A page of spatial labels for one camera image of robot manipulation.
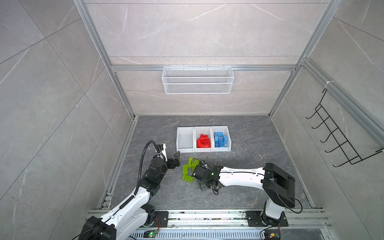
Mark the green lego brick bottom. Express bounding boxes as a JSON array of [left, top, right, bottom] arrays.
[[182, 175, 194, 183]]

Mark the red arch lego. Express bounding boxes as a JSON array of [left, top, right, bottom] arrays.
[[197, 134, 211, 148]]

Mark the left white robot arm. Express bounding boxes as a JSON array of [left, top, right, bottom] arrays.
[[74, 150, 180, 240]]

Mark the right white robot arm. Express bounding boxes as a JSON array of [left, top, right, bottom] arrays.
[[192, 163, 296, 227]]

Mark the white left storage bin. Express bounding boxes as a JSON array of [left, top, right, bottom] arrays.
[[176, 127, 195, 153]]

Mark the white storage bin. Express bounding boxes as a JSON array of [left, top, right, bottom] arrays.
[[194, 127, 213, 153], [176, 127, 195, 153], [210, 126, 232, 152]]

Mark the white middle storage bin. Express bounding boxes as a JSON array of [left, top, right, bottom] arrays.
[[194, 127, 213, 153]]

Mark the white right storage bin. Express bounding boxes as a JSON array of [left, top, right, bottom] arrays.
[[210, 126, 232, 152]]

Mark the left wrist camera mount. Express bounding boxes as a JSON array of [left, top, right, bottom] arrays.
[[157, 144, 168, 162]]

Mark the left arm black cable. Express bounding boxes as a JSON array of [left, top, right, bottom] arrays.
[[134, 140, 160, 196]]

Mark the white wire mesh basket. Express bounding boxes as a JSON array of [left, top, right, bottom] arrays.
[[162, 67, 235, 94]]

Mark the metal base rail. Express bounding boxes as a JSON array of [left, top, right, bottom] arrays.
[[128, 209, 338, 240]]

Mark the black wire hook rack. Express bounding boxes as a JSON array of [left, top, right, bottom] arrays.
[[306, 89, 384, 168]]

